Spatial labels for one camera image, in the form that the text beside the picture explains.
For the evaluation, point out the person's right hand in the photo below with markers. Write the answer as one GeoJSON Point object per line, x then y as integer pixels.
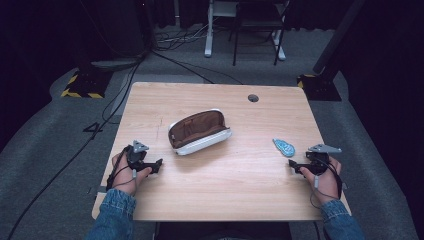
{"type": "Point", "coordinates": [325, 186]}

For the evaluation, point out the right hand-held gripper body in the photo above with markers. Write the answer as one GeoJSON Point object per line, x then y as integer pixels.
{"type": "Point", "coordinates": [318, 160]}

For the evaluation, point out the white pouch brown lining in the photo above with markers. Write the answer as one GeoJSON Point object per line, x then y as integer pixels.
{"type": "Point", "coordinates": [200, 141]}

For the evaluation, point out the person's left hand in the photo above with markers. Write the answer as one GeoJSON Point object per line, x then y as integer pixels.
{"type": "Point", "coordinates": [126, 178]}

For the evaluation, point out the black chair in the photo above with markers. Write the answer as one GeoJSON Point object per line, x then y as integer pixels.
{"type": "Point", "coordinates": [258, 23]}

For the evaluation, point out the black yellow striped stand base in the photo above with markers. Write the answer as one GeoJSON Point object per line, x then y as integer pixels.
{"type": "Point", "coordinates": [320, 88]}
{"type": "Point", "coordinates": [85, 85]}

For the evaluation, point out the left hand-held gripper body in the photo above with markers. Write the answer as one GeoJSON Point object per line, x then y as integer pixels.
{"type": "Point", "coordinates": [136, 156]}

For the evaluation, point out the black slanted stand pole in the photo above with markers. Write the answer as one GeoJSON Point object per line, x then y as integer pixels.
{"type": "Point", "coordinates": [336, 36]}

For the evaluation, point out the white desk frame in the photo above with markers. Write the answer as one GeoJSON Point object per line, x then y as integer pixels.
{"type": "Point", "coordinates": [209, 40]}

